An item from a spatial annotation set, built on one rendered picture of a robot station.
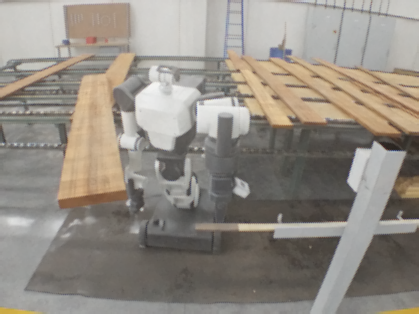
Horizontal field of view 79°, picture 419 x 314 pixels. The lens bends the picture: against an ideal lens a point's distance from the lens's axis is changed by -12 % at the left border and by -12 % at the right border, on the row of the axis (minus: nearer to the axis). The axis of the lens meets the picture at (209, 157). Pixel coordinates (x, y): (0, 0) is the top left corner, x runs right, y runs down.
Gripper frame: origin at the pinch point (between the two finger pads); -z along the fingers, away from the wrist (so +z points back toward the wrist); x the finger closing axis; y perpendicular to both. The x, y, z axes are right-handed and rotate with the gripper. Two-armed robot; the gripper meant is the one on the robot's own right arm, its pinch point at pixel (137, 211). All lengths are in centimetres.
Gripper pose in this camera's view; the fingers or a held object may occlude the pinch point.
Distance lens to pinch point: 180.3
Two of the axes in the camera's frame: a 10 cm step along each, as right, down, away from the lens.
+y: 9.4, 2.4, -2.5
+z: 1.0, -8.8, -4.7
